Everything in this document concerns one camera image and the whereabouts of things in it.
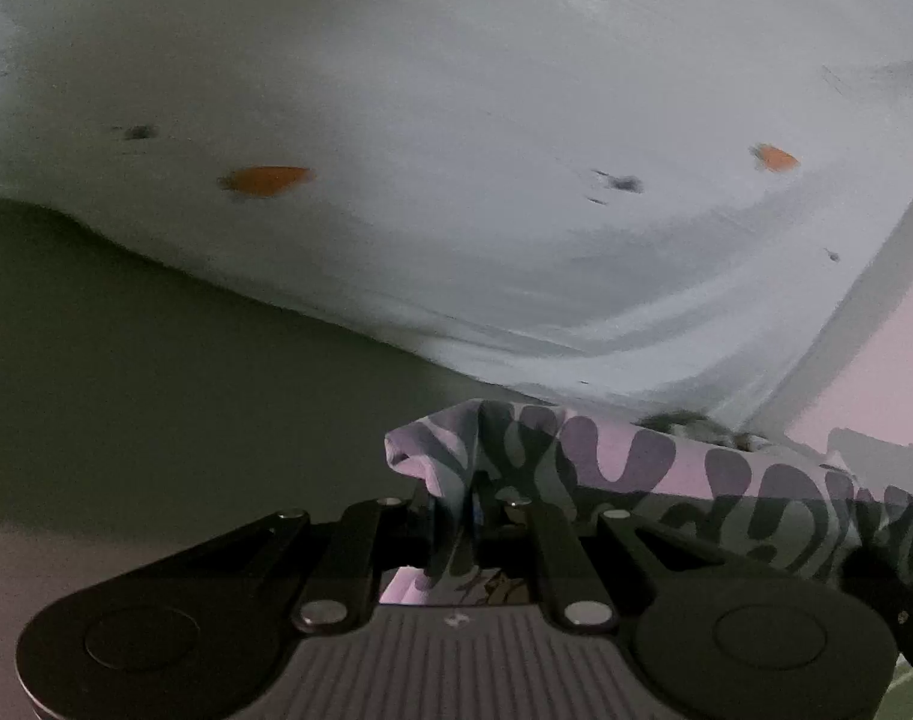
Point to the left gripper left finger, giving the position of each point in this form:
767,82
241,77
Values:
331,574

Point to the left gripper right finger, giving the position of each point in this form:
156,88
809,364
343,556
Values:
533,554

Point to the patterned garment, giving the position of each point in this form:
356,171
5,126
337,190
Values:
800,513

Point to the grey folded garment on pile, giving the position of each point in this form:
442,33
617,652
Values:
696,426

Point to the green cloth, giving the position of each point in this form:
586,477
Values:
897,703

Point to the carrot print backdrop sheet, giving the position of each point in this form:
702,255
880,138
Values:
650,204

